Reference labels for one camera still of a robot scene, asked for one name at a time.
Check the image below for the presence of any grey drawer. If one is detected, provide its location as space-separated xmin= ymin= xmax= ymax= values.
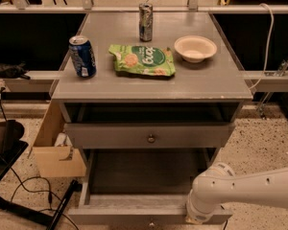
xmin=66 ymin=149 xmax=234 ymax=226
xmin=64 ymin=123 xmax=234 ymax=149

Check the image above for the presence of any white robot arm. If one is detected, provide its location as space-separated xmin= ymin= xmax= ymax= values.
xmin=186 ymin=162 xmax=288 ymax=223

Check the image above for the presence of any grey drawer cabinet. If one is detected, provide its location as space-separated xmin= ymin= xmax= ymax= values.
xmin=49 ymin=11 xmax=254 ymax=168

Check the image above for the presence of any grey top drawer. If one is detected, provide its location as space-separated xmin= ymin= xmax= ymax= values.
xmin=64 ymin=123 xmax=234 ymax=149

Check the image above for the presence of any green chip bag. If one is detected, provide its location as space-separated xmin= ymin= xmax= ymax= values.
xmin=108 ymin=44 xmax=176 ymax=77

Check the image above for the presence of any white bowl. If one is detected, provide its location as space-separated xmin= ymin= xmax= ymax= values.
xmin=174 ymin=35 xmax=217 ymax=63

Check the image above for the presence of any blue soda can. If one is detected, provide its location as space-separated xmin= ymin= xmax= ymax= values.
xmin=69 ymin=35 xmax=96 ymax=78

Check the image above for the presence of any silver tall drink can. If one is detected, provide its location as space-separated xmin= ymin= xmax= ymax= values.
xmin=139 ymin=3 xmax=153 ymax=42

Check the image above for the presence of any cardboard box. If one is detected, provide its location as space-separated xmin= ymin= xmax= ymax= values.
xmin=32 ymin=102 xmax=86 ymax=177

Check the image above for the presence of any metal rail frame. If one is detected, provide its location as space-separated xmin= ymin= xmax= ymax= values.
xmin=0 ymin=0 xmax=288 ymax=120

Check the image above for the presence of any black stand frame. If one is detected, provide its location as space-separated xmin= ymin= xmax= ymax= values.
xmin=0 ymin=119 xmax=84 ymax=230

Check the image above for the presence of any black floor cable left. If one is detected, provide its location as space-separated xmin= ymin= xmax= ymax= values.
xmin=0 ymin=89 xmax=81 ymax=230

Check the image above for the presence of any black cloth on rail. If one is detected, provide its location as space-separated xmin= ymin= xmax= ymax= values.
xmin=0 ymin=63 xmax=30 ymax=80

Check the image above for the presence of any white hanging cable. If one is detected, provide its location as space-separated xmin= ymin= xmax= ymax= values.
xmin=249 ymin=3 xmax=276 ymax=91

